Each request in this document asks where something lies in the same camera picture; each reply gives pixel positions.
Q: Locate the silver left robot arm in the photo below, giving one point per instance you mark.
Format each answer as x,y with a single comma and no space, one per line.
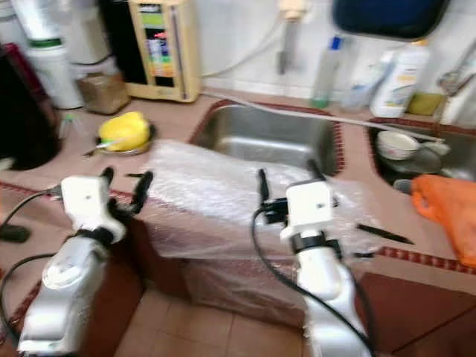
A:
59,297

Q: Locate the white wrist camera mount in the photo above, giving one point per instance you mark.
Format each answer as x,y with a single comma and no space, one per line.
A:
85,204
309,207

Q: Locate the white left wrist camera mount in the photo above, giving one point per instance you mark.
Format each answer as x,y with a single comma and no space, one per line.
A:
85,204

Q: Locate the yellow green sponge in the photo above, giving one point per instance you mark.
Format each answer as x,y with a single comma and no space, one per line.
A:
425,104

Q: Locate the white ceramic bowl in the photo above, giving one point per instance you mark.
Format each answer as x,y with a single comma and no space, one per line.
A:
398,143

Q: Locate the steel tap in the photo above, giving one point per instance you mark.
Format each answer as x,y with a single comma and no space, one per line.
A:
457,78

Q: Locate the clear bottle with blue cap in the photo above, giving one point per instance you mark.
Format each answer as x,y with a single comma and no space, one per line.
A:
326,74

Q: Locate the black knife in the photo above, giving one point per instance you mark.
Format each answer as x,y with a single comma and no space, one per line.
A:
387,234

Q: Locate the dark green oblong object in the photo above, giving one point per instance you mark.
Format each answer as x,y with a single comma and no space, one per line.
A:
15,233

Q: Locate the black hanging pan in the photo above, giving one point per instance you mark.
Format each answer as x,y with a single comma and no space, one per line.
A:
390,16

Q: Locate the small steel sink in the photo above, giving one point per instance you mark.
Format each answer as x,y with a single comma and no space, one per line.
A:
428,167

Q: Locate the clear plastic jug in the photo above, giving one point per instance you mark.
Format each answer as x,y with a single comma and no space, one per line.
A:
361,89

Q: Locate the white water filter canister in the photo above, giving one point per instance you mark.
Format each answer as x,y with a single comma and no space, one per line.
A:
56,74

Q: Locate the clear bubble wrap sheet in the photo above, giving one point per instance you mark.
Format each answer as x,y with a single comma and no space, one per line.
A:
208,186

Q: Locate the jar of brown powder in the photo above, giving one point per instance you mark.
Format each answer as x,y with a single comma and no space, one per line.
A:
104,95

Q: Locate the white box appliance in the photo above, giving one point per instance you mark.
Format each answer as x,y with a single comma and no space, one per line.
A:
89,33

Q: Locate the large stainless steel sink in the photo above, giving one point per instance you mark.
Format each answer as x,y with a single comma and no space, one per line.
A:
268,137

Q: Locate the thin white tube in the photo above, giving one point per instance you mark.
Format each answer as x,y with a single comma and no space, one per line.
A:
242,65

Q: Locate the metal spoon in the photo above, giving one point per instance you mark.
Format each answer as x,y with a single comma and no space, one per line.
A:
95,150

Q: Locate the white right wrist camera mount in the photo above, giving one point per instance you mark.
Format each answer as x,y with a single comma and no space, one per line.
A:
309,207

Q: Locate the stainless steel bowl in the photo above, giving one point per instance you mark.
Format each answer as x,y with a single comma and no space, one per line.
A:
141,149

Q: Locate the beige wall hook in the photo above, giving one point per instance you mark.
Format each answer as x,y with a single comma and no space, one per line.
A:
294,9

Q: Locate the yellow plastic cup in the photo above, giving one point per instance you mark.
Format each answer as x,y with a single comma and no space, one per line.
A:
123,130

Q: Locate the grey hanging metal utensil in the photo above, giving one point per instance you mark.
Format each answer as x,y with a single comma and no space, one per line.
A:
282,56

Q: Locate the beige water ionizer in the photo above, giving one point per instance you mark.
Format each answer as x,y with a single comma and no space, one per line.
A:
163,44

